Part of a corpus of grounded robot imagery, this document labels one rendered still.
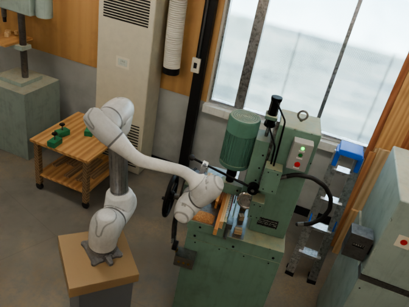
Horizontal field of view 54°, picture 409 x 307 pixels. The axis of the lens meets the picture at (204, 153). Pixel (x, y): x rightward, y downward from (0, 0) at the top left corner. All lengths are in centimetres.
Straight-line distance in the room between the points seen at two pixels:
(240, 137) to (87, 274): 108
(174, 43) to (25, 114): 153
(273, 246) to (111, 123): 118
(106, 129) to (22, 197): 207
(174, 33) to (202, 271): 195
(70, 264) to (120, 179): 51
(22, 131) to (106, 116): 232
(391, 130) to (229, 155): 161
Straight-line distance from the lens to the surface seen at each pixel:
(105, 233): 218
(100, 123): 188
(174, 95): 388
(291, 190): 228
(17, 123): 416
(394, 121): 344
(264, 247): 240
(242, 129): 213
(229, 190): 241
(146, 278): 314
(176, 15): 347
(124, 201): 228
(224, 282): 265
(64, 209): 368
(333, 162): 295
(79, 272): 228
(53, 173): 379
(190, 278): 269
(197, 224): 229
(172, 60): 358
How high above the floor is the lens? 239
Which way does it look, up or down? 31 degrees down
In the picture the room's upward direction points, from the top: 11 degrees clockwise
